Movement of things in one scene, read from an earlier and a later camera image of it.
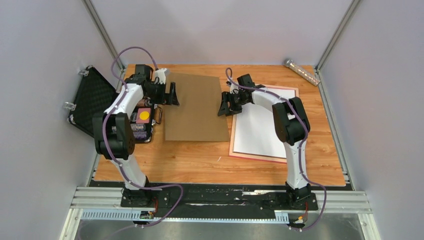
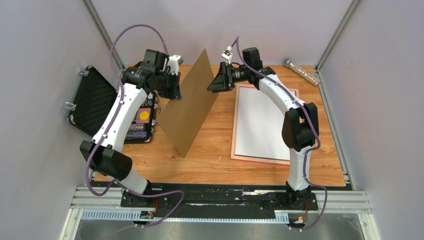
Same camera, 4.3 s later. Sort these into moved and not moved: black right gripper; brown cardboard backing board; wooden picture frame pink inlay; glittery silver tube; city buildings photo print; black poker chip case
Moved: brown cardboard backing board; black right gripper
Not moved: city buildings photo print; glittery silver tube; black poker chip case; wooden picture frame pink inlay
